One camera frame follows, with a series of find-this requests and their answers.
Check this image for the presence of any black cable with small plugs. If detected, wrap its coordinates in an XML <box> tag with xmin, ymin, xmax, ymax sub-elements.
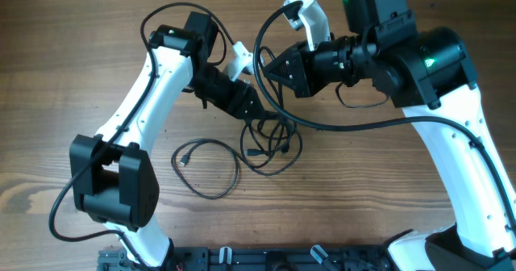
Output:
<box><xmin>239</xmin><ymin>45</ymin><xmax>303</xmax><ymax>177</ymax></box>

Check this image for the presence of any black cable with USB-A plug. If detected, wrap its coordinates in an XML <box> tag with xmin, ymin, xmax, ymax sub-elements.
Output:
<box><xmin>170</xmin><ymin>138</ymin><xmax>240</xmax><ymax>200</ymax></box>

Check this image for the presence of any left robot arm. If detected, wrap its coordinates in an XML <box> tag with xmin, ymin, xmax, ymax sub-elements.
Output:
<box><xmin>65</xmin><ymin>12</ymin><xmax>265</xmax><ymax>270</ymax></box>

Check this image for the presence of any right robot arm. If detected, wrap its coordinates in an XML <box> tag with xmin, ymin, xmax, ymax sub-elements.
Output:
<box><xmin>255</xmin><ymin>0</ymin><xmax>515</xmax><ymax>270</ymax></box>

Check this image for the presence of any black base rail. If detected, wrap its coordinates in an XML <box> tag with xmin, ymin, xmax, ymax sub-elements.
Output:
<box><xmin>96</xmin><ymin>244</ymin><xmax>394</xmax><ymax>271</ymax></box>

